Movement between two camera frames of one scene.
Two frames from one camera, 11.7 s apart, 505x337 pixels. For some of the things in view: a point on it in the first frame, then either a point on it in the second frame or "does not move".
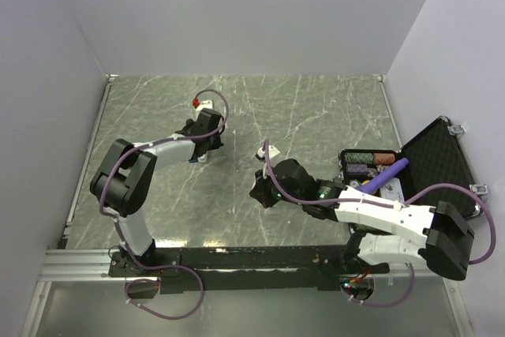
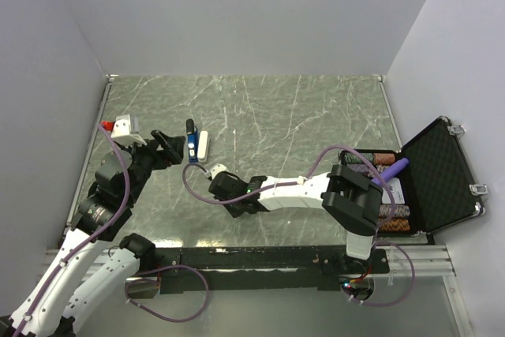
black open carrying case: [433, 158] does not move
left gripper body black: [215, 140] to [151, 157]
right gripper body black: [269, 192] to [234, 208]
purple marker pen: [374, 183] does not move
